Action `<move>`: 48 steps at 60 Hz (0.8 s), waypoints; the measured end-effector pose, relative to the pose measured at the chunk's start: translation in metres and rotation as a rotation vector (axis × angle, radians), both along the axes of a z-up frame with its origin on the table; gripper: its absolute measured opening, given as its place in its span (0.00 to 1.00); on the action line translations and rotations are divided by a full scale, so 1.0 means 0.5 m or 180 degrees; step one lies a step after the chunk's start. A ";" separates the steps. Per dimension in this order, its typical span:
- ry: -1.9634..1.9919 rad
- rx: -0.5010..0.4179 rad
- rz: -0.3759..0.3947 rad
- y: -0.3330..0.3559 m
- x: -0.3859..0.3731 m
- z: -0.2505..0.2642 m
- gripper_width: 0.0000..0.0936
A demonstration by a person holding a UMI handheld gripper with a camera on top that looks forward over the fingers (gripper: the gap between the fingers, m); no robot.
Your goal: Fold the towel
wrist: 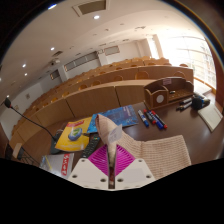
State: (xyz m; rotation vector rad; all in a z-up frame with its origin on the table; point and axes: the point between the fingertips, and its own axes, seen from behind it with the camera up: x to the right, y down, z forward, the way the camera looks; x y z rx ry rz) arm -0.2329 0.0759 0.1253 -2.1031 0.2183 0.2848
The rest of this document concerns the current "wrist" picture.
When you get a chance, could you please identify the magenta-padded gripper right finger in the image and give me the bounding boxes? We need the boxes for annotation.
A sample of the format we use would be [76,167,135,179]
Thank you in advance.
[114,145,157,191]

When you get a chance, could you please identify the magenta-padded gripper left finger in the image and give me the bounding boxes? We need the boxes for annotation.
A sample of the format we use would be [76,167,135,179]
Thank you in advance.
[67,143,110,190]

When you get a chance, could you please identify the beige red-trimmed checked towel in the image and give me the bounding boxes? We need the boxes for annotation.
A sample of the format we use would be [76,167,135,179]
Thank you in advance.
[95,113,192,188]

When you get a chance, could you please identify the white brochure with red print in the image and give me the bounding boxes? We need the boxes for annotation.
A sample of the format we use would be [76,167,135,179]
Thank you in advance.
[39,152,75,178]

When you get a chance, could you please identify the black gooseneck desk microphone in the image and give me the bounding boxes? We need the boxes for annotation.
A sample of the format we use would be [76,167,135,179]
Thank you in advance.
[3,97,64,155]

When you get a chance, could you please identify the yellow booklet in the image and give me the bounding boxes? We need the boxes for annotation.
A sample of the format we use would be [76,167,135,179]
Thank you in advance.
[54,117,93,153]

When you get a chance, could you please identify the blue-capped marker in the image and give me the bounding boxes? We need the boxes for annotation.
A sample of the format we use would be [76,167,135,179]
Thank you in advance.
[147,111,165,131]

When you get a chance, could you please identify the white-bodied blue marker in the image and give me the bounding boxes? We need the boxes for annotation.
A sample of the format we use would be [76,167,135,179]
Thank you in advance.
[137,109,150,128]

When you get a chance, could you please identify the red-capped marker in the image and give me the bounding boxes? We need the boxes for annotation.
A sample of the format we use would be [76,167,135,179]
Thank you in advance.
[150,110,169,130]
[143,109,157,125]

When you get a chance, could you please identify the blue booklet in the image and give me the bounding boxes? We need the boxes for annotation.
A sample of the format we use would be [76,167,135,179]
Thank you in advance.
[87,104,140,134]

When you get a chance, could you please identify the dark metal-framed chair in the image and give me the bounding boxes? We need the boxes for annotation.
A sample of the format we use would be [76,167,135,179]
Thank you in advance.
[4,143,39,166]

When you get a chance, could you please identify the wooden lecture hall seat rows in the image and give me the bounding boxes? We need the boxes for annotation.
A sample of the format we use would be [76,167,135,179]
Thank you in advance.
[9,56,194,148]

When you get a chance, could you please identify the wooden desk organizer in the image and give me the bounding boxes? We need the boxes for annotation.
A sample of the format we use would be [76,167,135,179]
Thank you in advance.
[143,76,195,110]

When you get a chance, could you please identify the black marker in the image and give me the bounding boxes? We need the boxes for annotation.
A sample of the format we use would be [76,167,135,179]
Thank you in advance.
[179,97,194,106]
[175,101,194,112]

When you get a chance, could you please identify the white notepad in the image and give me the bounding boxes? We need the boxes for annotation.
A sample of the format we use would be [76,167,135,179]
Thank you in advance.
[197,103,224,133]

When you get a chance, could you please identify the black handheld microphone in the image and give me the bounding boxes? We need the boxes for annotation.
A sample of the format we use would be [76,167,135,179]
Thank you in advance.
[191,94,212,111]

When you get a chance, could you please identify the large bright window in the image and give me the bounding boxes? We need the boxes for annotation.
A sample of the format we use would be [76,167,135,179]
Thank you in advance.
[156,34,218,88]

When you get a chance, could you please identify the round ceiling lights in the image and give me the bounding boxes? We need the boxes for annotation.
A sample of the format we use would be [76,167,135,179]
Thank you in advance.
[0,3,101,83]

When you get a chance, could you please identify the ceiling air vent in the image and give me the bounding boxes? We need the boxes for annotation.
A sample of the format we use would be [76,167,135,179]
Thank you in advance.
[72,0,111,18]

